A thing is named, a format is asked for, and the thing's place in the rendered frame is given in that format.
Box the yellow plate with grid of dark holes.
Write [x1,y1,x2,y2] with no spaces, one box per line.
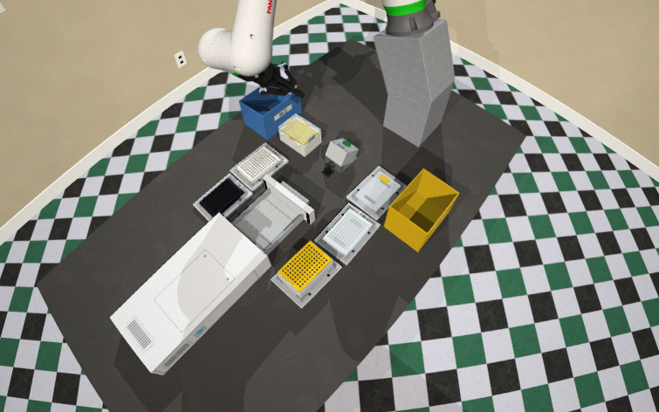
[278,241,333,299]

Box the blue box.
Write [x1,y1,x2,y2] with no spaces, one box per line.
[239,87,302,140]

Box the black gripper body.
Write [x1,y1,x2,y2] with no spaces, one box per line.
[252,63,281,87]

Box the yellow bin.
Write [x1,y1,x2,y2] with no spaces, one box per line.
[384,169,459,252]

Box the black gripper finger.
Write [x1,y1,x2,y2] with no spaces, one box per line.
[258,80,304,99]
[273,61,305,97]

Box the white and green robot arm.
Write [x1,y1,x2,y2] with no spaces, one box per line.
[198,0,441,82]

